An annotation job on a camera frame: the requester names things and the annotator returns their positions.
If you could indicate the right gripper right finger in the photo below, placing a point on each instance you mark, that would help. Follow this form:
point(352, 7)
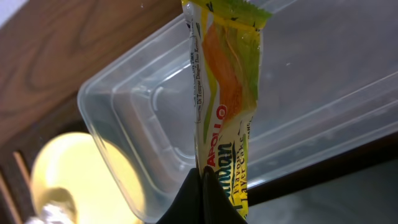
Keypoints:
point(217, 209)

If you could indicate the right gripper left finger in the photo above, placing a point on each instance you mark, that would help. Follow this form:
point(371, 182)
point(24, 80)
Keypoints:
point(187, 207)

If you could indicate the white tissue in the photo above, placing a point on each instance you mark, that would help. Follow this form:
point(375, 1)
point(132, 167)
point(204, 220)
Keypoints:
point(55, 206)

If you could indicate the green orange snack wrapper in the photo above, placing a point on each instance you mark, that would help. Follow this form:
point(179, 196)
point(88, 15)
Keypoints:
point(225, 56)

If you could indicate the black waste tray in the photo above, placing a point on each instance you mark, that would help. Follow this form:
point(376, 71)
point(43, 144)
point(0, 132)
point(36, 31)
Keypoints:
point(358, 186)

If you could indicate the yellow plate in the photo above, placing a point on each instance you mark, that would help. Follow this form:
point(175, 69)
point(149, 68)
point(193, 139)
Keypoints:
point(73, 162)

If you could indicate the dark brown serving tray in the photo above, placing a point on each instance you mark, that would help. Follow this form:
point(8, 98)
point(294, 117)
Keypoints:
point(64, 118)

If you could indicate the clear plastic bin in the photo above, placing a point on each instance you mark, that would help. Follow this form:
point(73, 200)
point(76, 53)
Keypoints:
point(328, 84)

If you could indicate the right wooden chopstick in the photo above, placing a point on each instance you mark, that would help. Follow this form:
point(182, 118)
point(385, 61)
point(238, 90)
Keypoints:
point(23, 168)

